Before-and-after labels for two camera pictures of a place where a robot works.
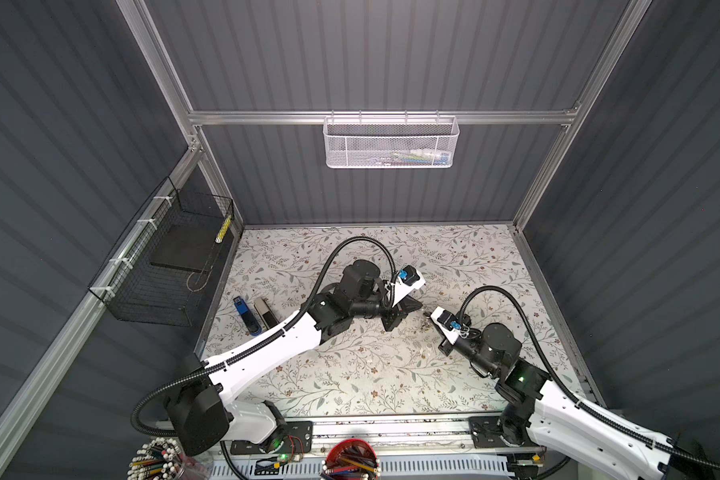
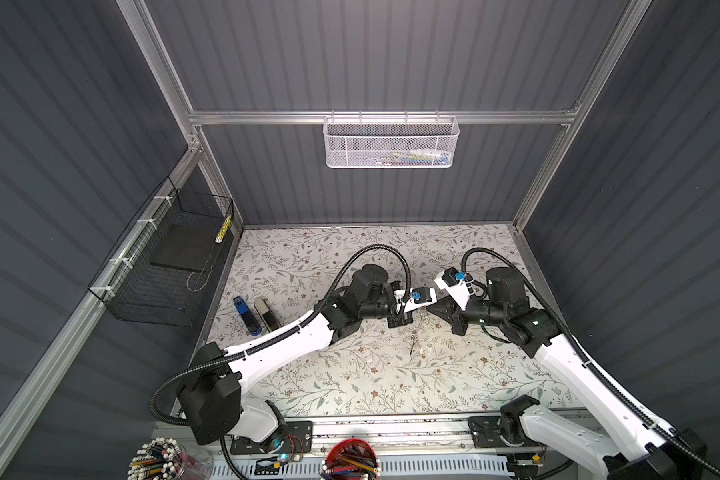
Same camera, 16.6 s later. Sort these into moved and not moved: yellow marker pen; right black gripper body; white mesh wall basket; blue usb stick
Moved: right black gripper body
Not moved: white mesh wall basket; yellow marker pen; blue usb stick
